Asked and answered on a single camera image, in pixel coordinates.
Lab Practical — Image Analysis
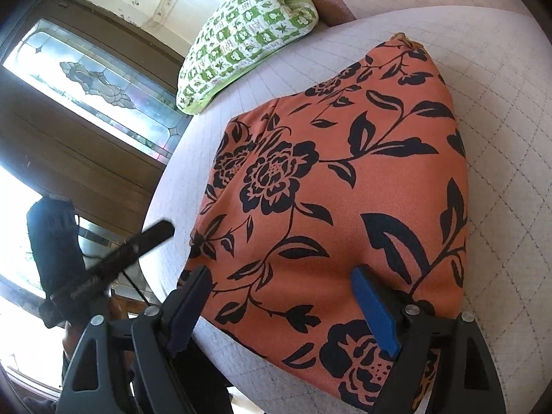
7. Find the stained glass window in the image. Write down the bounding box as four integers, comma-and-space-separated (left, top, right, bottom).
3, 19, 191, 165

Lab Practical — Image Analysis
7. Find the black sleeved forearm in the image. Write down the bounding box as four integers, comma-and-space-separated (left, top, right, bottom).
26, 196, 90, 328

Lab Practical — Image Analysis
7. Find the green white patterned pillow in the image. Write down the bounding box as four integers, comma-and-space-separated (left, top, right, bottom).
176, 0, 319, 115

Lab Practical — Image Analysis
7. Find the orange black floral garment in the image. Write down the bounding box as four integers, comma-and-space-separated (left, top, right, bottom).
186, 34, 468, 412

